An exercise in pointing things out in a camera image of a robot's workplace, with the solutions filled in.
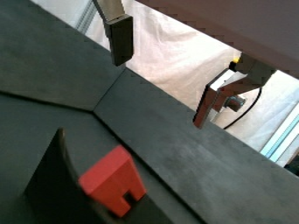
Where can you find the aluminium frame profile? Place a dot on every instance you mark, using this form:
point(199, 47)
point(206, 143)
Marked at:
point(283, 137)

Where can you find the white cloth backdrop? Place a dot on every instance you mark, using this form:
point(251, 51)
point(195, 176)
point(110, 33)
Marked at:
point(179, 59)

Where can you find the red double-square block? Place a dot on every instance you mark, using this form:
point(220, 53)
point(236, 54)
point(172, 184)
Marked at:
point(110, 179)

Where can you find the gripper right finger silver with bolt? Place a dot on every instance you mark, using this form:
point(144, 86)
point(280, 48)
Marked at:
point(246, 74)

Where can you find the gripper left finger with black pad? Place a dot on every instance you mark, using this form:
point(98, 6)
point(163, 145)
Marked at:
point(119, 29)

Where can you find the black regrasp stand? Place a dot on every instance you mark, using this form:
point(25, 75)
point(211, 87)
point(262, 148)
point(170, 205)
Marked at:
point(60, 203)

